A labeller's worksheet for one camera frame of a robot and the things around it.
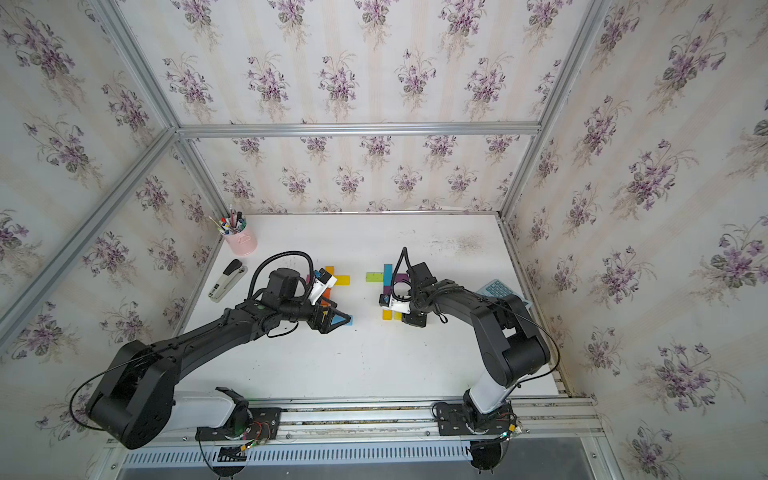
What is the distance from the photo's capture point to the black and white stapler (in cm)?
97

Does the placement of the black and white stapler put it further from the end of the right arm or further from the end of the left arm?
the end of the right arm

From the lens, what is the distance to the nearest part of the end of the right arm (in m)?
0.70

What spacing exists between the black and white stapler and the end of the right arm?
60 cm
